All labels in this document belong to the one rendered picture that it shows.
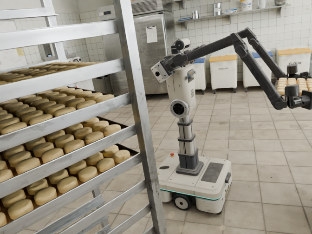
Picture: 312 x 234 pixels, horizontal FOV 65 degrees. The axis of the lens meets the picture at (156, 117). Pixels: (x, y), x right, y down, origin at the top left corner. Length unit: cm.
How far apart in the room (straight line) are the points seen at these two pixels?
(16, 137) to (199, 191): 167
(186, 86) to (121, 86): 383
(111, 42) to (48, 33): 497
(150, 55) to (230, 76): 169
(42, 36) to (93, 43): 625
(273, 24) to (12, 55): 503
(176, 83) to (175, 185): 85
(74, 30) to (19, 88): 16
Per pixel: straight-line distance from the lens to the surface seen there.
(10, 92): 54
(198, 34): 587
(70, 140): 70
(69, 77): 57
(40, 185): 71
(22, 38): 54
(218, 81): 532
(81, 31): 59
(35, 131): 56
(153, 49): 517
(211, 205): 210
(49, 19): 102
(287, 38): 592
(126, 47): 61
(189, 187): 209
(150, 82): 532
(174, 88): 189
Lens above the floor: 148
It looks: 20 degrees down
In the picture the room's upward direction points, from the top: 8 degrees counter-clockwise
